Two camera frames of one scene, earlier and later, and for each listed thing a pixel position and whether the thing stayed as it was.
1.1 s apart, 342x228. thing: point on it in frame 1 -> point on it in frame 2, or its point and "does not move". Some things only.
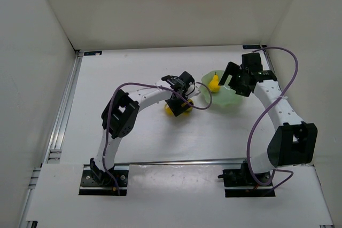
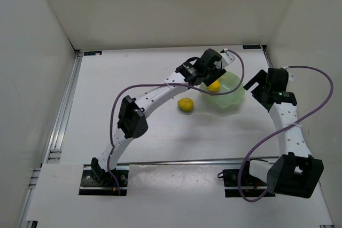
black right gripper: [234, 75] -> [256, 86]
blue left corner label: [97, 53] does not move
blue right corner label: [251, 47] does not move
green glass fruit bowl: [225, 96] does not move
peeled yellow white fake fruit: [168, 112] -> [215, 86]
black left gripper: [176, 104] -> [214, 77]
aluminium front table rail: [178, 162] does not move
